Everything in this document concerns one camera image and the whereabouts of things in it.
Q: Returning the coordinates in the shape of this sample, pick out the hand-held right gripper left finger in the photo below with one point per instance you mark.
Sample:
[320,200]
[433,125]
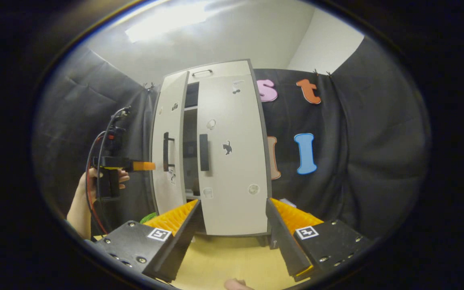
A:
[181,237]

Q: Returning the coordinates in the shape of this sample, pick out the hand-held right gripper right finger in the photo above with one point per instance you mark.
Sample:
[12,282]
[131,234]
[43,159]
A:
[282,237]

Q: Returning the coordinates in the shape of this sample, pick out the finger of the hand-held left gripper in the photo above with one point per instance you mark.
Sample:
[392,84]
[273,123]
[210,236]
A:
[143,166]

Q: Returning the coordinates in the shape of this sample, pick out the white cabinet door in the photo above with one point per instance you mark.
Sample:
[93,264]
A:
[236,169]
[171,121]

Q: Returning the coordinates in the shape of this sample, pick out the white shoe cabinet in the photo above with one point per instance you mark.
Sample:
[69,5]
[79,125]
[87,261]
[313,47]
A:
[190,121]

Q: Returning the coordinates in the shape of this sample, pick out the blue cardboard box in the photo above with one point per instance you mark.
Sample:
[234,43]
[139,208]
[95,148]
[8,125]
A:
[288,202]

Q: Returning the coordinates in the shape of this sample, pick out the plush carrot toy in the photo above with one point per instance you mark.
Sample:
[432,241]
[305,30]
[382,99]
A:
[148,218]

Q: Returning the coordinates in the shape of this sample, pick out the black backdrop cloth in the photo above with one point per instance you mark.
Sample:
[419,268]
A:
[377,141]

